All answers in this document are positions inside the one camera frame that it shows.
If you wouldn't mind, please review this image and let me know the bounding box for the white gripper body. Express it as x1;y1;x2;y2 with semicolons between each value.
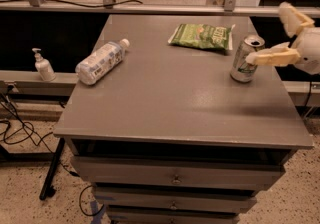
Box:
293;27;320;75

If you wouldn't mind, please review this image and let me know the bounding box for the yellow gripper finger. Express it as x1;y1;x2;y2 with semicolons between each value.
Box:
278;2;315;38
245;42;301;67

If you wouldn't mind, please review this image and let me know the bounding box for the silver green 7up can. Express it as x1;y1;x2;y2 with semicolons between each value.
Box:
230;35;265;83

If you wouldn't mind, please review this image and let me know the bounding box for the green chips bag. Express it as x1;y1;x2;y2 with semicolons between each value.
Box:
168;24;234;50

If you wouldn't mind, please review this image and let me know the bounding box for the grey drawer cabinet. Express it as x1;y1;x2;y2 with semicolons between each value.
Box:
54;15;313;224

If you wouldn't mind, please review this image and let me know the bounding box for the clear plastic water bottle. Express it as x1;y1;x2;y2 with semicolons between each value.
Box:
75;39;130;85

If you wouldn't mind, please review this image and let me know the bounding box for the white pump dispenser bottle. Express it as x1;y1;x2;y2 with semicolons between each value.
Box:
32;48;56;82

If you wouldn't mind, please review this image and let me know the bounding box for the black metal leg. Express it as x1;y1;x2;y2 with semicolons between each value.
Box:
39;138;65;201

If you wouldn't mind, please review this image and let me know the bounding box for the black cable on ledge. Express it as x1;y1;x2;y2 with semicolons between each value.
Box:
0;0;144;9

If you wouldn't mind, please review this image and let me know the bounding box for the black floor cable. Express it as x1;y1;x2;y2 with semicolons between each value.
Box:
0;91;79;177

